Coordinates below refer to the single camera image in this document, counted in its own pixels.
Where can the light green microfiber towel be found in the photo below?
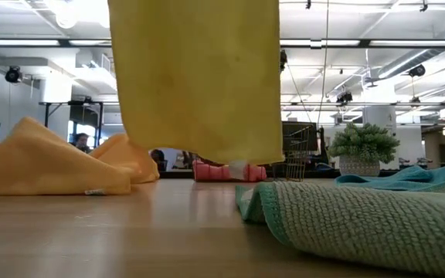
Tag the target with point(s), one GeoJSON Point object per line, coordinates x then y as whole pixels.
{"type": "Point", "coordinates": [361, 224]}

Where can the pink microfiber towel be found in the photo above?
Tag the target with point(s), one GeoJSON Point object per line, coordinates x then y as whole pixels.
{"type": "Point", "coordinates": [211, 173]}

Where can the teal microfiber towel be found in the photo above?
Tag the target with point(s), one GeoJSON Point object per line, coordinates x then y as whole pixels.
{"type": "Point", "coordinates": [412, 177]}

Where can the person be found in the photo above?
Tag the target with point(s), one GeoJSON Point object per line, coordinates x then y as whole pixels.
{"type": "Point", "coordinates": [82, 141]}
{"type": "Point", "coordinates": [159, 157]}

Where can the black metal stand frame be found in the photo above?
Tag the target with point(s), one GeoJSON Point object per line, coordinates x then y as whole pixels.
{"type": "Point", "coordinates": [100, 123]}

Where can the yellow microfiber towel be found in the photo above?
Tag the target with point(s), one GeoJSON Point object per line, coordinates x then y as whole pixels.
{"type": "Point", "coordinates": [199, 77]}

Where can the orange microfiber towel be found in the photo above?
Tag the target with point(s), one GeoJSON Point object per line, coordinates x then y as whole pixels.
{"type": "Point", "coordinates": [41, 162]}
{"type": "Point", "coordinates": [128, 158]}

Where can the black beam with light strips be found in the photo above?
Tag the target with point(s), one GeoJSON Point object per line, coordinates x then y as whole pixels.
{"type": "Point", "coordinates": [365, 43]}

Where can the black computer monitor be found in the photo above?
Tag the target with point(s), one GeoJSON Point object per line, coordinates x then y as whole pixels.
{"type": "Point", "coordinates": [296, 127]}

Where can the small artificial potted plant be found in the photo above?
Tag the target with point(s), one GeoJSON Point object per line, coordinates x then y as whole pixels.
{"type": "Point", "coordinates": [363, 144]}

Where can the black ceiling spotlight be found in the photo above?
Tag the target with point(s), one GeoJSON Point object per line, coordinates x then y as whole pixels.
{"type": "Point", "coordinates": [417, 71]}
{"type": "Point", "coordinates": [283, 58]}
{"type": "Point", "coordinates": [345, 97]}
{"type": "Point", "coordinates": [13, 74]}

